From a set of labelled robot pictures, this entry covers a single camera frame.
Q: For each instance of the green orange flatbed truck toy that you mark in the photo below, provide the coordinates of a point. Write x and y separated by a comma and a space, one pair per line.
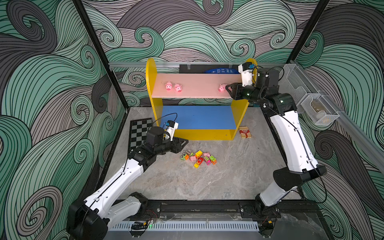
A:
213, 160

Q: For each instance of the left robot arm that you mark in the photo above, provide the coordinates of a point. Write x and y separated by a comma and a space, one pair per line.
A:
93, 217

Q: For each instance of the white slotted cable duct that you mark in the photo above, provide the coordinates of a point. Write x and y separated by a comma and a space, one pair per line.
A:
206, 226

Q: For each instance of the blue oval basket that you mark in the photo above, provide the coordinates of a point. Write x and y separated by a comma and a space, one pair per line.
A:
222, 71

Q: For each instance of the green grey truck toy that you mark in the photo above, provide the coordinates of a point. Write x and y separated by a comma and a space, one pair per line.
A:
190, 153

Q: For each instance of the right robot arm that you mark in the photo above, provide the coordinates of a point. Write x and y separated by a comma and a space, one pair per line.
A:
261, 86

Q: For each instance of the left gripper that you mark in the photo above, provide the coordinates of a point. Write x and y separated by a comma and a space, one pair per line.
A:
175, 148

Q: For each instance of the small clear plastic bin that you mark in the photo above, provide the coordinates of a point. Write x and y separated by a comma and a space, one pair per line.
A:
319, 110

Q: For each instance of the yellow toy shelf unit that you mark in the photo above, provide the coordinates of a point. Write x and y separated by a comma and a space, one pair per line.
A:
196, 123

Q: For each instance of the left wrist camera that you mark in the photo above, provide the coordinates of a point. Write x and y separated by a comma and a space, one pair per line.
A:
172, 127

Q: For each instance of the black white chessboard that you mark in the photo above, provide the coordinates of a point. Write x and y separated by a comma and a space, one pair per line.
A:
138, 132

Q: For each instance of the magenta brown truck toy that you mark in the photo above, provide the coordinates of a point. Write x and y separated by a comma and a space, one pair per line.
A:
207, 160

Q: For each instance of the red patterned small box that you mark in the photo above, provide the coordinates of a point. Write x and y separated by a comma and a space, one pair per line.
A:
245, 132

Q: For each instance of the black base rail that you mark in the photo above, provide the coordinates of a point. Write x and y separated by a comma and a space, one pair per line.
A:
243, 208

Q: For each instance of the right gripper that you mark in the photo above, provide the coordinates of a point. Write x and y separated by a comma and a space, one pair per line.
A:
237, 91

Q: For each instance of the black panel behind shelf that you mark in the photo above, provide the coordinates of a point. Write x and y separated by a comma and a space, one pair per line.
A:
199, 69

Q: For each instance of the yellow dump truck toy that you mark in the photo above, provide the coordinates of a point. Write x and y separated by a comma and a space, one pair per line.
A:
199, 154

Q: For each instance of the large clear plastic bin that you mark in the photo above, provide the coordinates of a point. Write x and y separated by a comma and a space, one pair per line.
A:
293, 82

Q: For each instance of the red yellow bulldozer toy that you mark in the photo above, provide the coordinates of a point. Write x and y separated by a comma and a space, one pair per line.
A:
198, 162

